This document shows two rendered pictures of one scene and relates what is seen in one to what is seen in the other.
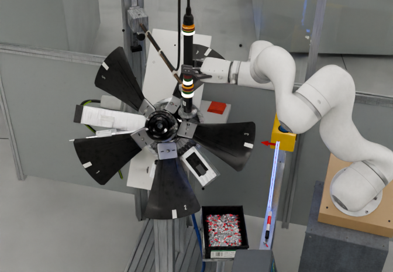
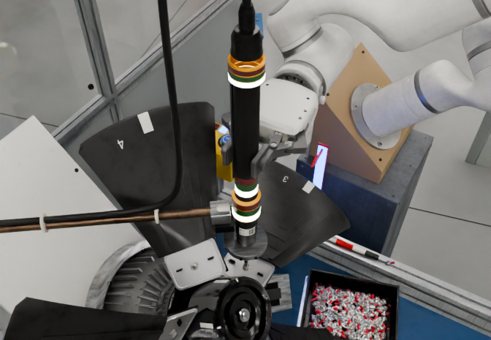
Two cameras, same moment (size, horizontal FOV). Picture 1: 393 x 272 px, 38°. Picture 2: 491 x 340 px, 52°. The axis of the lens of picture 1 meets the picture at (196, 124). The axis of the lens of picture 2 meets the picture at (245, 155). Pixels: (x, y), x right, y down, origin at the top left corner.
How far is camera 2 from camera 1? 1.74 m
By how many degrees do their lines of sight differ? 54
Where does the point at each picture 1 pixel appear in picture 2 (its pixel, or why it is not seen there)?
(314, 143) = not seen: hidden behind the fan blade
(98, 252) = not seen: outside the picture
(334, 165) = (342, 113)
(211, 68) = (296, 112)
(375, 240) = (416, 141)
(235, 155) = (326, 215)
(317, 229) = (392, 189)
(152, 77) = (22, 292)
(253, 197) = not seen: hidden behind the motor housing
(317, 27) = not seen: outside the picture
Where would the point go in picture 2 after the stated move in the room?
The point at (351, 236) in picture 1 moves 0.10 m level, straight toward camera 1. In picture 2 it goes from (408, 160) to (442, 176)
